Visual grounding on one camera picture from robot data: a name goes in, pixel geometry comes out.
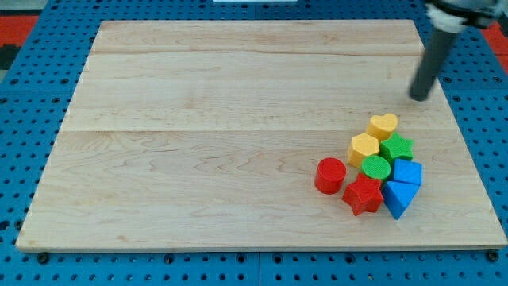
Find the red cylinder block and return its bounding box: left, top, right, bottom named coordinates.
left=314, top=157, right=347, bottom=195

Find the red star block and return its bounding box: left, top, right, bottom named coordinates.
left=342, top=173, right=384, bottom=216

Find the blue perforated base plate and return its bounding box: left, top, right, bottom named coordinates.
left=1, top=0, right=507, bottom=285

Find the blue triangle block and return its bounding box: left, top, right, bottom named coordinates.
left=382, top=181, right=420, bottom=220

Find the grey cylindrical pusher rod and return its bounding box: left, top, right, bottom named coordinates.
left=408, top=28, right=459, bottom=102

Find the yellow heart block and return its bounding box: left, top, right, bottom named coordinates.
left=365, top=113, right=398, bottom=141

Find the blue cube block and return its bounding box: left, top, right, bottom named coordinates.
left=391, top=159, right=423, bottom=186

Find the green cylinder block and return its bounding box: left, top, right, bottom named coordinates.
left=360, top=155, right=391, bottom=181

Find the wooden board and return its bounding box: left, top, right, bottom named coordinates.
left=16, top=20, right=507, bottom=253

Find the yellow hexagon block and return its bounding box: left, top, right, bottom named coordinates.
left=347, top=133, right=379, bottom=168

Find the green star block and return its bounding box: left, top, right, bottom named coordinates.
left=379, top=133, right=414, bottom=164

